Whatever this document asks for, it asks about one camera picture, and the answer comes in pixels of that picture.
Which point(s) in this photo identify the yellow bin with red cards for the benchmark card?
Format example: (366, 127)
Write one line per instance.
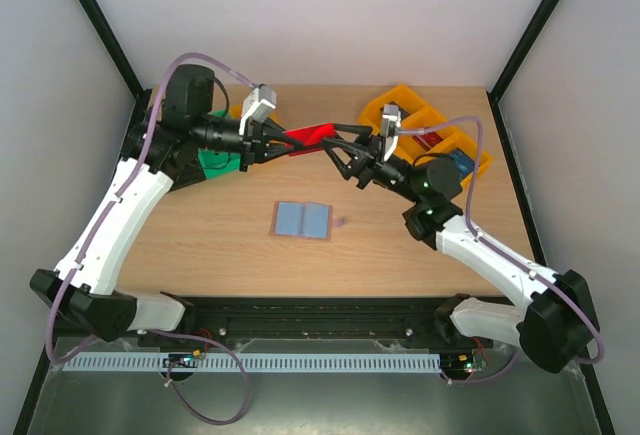
(409, 147)

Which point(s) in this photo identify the blue card stack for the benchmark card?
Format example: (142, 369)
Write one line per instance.
(464, 164)

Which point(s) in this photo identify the dark grey card stack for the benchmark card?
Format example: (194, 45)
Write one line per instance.
(394, 106)

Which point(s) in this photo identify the red credit card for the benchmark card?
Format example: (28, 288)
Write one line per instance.
(310, 138)

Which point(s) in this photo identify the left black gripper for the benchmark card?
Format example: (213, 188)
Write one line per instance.
(254, 142)

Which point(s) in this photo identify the green bin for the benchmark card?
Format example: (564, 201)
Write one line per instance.
(215, 164)

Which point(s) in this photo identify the white slotted cable duct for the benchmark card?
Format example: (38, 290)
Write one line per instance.
(257, 363)

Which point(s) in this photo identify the red card stack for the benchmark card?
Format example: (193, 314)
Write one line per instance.
(427, 141)

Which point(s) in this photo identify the left yellow bin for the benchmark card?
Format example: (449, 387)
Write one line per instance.
(262, 141)

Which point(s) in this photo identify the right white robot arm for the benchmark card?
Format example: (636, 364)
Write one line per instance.
(549, 316)

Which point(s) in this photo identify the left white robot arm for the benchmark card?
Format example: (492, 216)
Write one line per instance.
(82, 288)

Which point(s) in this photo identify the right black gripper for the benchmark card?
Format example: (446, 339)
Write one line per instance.
(370, 161)

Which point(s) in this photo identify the black bin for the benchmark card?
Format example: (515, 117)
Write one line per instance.
(193, 173)

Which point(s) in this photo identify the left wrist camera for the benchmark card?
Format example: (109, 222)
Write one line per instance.
(257, 106)

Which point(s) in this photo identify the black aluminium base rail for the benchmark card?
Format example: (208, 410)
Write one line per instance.
(413, 323)

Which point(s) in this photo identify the yellow bin with blue cards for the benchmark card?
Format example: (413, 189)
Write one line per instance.
(463, 150)

